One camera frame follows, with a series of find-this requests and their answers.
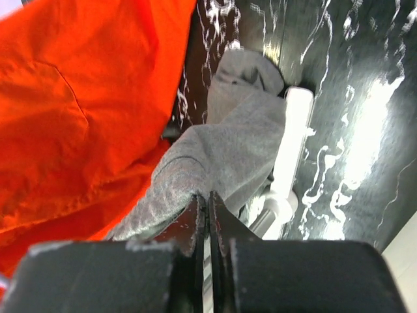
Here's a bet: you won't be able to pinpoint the right white rack foot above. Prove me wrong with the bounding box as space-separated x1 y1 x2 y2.
263 87 314 240

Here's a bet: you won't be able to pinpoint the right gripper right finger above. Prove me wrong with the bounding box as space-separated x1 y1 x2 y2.
208 192 406 312

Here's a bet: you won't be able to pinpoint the orange shorts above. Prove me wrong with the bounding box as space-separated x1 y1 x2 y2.
1 1 195 276

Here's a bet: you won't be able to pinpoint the right rack upright pole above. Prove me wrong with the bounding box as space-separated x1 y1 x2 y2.
249 209 276 239

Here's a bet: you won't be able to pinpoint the grey shorts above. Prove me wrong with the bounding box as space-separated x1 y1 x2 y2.
107 49 286 241

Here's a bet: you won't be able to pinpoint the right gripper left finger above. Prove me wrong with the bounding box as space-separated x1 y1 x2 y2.
1 197 204 312

